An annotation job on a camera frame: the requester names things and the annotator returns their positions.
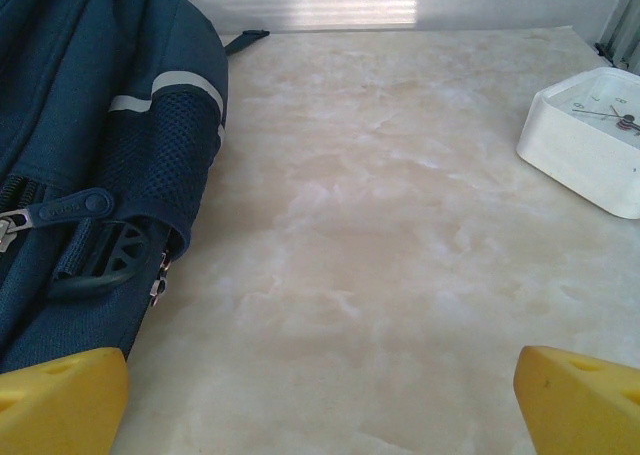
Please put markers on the aluminium frame post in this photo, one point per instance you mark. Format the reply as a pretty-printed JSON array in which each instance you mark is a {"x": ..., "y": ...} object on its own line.
[{"x": 622, "y": 20}]

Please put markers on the white square desk clock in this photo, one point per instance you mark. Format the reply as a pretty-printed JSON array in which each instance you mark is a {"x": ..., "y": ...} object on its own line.
[{"x": 565, "y": 150}]

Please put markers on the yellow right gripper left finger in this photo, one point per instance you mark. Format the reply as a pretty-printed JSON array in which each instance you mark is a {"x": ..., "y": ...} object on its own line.
[{"x": 50, "y": 410}]

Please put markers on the navy blue backpack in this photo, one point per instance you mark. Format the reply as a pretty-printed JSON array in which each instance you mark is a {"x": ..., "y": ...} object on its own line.
[{"x": 75, "y": 75}]

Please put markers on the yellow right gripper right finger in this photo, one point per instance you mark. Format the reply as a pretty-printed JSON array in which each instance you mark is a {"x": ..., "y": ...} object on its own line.
[{"x": 585, "y": 410}]

